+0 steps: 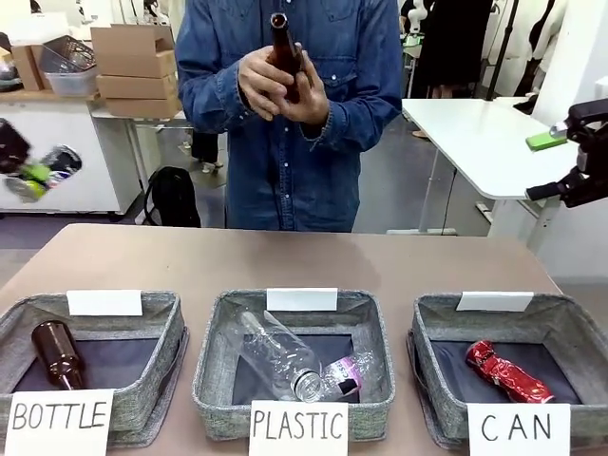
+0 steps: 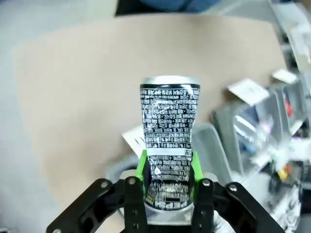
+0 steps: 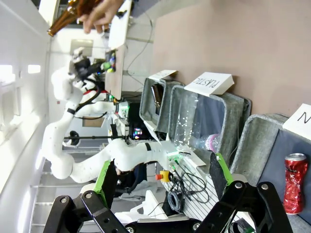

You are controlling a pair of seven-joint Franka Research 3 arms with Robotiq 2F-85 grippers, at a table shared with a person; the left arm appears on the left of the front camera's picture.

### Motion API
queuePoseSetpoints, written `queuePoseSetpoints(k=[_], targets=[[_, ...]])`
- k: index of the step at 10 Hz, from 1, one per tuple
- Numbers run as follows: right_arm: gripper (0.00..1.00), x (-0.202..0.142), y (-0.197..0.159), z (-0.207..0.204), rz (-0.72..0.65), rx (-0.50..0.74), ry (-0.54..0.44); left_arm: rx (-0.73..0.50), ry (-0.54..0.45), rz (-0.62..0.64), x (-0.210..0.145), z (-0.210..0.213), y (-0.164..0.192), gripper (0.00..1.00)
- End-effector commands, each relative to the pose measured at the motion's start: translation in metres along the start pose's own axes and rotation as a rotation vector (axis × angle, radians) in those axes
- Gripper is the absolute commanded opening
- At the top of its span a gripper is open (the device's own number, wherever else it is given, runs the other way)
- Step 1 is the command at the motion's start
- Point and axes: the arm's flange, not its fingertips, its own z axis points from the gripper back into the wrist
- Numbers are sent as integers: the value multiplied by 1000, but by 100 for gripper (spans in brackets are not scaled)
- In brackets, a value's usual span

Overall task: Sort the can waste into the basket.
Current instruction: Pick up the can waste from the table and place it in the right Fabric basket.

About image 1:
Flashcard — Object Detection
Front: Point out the crushed purple-label plastic bottle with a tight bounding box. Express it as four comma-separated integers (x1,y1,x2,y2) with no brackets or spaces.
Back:
321,350,378,396

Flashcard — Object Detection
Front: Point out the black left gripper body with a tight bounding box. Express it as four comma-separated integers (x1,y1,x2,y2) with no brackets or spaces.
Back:
0,117,33,176

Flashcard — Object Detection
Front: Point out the white BOTTLE paper sign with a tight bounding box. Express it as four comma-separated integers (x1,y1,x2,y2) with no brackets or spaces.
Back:
5,389,116,456

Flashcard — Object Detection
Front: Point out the person in denim shirt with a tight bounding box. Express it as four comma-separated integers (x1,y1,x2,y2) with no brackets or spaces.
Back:
174,0,405,234

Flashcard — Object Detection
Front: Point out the white PLASTIC paper sign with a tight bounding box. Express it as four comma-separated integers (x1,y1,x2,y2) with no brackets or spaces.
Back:
248,399,350,456

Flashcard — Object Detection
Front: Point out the flat cardboard box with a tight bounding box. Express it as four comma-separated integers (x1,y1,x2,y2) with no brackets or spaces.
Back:
104,88,187,119
95,70,181,101

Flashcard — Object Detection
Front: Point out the black backpack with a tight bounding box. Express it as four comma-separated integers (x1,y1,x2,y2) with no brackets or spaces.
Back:
143,165,202,228

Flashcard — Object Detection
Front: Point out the white foam box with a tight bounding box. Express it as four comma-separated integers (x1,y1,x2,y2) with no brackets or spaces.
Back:
2,10,70,48

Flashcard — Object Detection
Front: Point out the crushed red can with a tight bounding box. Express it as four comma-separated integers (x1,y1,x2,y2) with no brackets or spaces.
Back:
465,338,556,405

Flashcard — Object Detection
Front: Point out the grey fabric basket can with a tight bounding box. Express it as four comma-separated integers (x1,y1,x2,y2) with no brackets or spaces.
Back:
407,291,608,450

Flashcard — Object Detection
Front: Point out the person's right denim forearm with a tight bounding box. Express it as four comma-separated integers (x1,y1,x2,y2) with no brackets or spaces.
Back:
175,59,251,132

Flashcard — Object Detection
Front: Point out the blank white card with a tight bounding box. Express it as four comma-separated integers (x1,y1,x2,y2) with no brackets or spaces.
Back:
455,291,535,314
265,286,339,313
66,289,144,317

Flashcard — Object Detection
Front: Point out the bystander in black clothes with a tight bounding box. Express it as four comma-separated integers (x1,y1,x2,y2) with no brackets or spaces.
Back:
411,0,495,100

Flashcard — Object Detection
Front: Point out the small upright cardboard box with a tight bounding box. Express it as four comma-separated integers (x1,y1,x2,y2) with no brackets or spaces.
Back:
10,43,53,92

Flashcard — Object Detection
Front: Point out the clear plastic bin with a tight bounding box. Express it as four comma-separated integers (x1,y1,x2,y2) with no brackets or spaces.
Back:
45,69,100,97

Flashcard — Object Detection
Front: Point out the grey fabric basket plastic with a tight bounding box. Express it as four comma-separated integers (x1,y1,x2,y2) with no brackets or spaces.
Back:
191,287,397,441

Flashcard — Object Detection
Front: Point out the person's left hand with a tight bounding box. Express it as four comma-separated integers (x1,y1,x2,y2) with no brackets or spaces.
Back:
280,41,333,125

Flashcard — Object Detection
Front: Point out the person's left denim forearm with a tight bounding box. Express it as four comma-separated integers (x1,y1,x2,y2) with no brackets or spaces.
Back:
320,87,404,154

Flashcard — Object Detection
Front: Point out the dark printed can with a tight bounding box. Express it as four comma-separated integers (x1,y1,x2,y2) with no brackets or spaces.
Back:
39,143,85,192

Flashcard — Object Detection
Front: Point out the black mesh basket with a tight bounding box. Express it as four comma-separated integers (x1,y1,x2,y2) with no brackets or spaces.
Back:
38,34,98,75

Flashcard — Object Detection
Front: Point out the large clear plastic bottle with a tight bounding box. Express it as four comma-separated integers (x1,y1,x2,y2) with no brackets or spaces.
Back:
238,310,323,401

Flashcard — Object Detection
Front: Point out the person's right hand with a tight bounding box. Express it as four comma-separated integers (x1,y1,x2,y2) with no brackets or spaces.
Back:
236,46,292,121

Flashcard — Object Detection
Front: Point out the white CAN paper sign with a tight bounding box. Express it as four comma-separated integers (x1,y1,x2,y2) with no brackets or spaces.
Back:
465,402,572,456

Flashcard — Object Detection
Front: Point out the open cardboard box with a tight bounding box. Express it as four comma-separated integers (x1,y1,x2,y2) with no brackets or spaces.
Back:
89,24,180,78

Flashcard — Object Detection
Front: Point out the brown glass bottle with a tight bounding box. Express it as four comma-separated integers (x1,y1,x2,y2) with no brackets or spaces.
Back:
265,12,315,105
30,320,87,391

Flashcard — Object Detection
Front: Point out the white work table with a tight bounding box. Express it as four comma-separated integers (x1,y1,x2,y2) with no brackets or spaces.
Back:
401,96,583,260

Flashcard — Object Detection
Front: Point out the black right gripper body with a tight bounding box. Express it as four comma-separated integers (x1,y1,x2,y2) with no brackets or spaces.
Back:
561,99,608,210

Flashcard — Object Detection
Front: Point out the grey fabric basket bottle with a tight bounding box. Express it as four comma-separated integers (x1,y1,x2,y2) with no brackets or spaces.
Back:
0,290,189,448

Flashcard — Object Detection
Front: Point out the black tripod pole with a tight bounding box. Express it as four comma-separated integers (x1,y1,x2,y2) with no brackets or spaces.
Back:
484,0,521,101

